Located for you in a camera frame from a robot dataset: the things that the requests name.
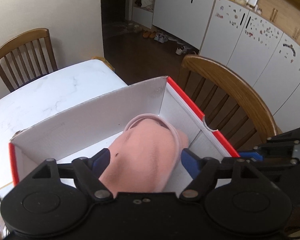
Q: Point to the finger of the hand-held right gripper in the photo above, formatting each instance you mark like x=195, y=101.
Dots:
x=247, y=154
x=290, y=136

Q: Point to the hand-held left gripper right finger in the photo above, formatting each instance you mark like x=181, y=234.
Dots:
x=190, y=158

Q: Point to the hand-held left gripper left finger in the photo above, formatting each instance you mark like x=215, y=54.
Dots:
x=101, y=158

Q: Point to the pink fleece cloth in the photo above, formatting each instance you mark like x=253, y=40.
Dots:
x=140, y=160

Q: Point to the white red cardboard box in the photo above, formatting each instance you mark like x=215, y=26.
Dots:
x=77, y=120

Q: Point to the light wooden curved chair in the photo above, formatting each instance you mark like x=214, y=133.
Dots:
x=240, y=80

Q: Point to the white sticker-covered cabinet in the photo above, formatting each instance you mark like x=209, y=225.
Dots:
x=262, y=45

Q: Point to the white brown sneaker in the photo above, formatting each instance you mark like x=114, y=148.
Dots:
x=181, y=50

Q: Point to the yellow slipper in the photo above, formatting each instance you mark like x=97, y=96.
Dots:
x=146, y=33
x=153, y=34

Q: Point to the patterned door rug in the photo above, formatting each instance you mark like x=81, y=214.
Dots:
x=117, y=27

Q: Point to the dark wooden slatted chair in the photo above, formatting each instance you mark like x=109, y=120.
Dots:
x=22, y=36

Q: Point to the white open shelf compartment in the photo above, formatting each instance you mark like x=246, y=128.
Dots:
x=142, y=15

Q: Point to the white bag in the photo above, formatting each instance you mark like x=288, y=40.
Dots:
x=147, y=1

